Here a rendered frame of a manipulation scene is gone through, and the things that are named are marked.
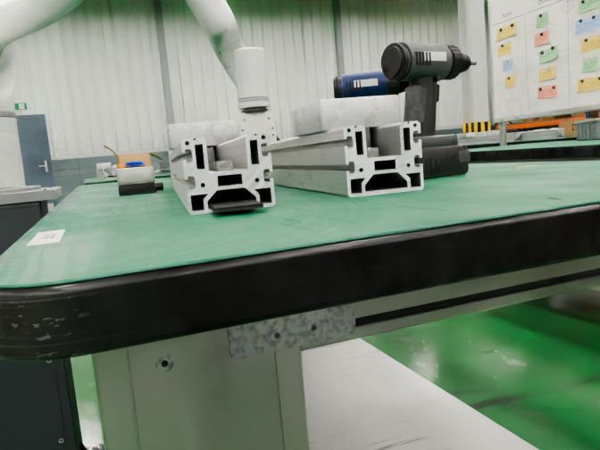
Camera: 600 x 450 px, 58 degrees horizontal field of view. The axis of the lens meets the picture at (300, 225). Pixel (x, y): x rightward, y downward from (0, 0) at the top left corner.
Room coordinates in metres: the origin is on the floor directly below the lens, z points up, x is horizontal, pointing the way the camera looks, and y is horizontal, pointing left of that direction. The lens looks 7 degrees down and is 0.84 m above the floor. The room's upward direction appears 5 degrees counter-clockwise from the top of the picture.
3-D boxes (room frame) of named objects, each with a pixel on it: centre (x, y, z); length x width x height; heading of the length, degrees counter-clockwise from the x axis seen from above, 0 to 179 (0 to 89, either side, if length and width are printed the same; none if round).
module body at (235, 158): (1.01, 0.17, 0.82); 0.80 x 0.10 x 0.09; 14
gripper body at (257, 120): (1.51, 0.10, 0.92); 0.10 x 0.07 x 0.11; 104
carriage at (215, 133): (1.01, 0.17, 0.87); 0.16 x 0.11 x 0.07; 14
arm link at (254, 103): (1.51, 0.09, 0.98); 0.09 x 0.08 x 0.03; 104
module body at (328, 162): (1.06, -0.01, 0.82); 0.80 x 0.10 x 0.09; 14
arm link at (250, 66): (1.51, 0.10, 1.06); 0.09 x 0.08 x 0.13; 10
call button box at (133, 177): (1.25, 0.35, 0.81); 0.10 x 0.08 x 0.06; 104
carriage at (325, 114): (0.81, -0.07, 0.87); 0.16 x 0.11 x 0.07; 14
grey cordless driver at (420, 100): (0.94, -0.25, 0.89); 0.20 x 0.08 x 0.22; 121
